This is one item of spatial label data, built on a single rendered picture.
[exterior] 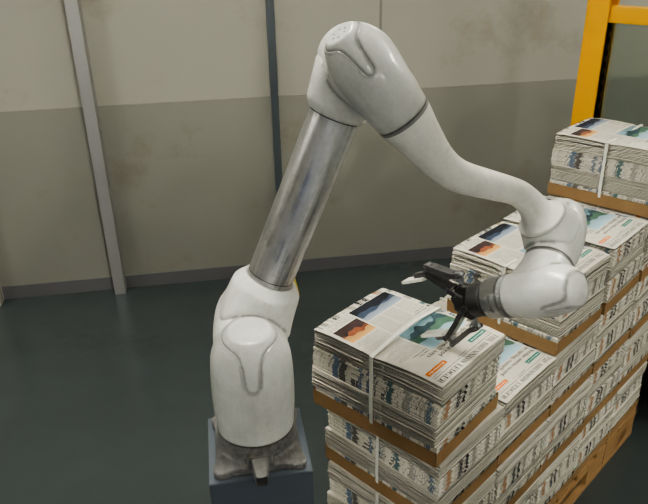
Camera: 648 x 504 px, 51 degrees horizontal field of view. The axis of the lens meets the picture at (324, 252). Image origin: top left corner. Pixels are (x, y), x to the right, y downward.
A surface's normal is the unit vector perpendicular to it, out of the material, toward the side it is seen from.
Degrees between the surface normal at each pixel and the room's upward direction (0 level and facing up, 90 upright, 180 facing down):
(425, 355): 3
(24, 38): 90
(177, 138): 90
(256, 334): 6
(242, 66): 90
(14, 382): 0
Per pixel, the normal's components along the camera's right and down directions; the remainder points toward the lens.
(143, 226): 0.17, 0.43
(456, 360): 0.00, -0.90
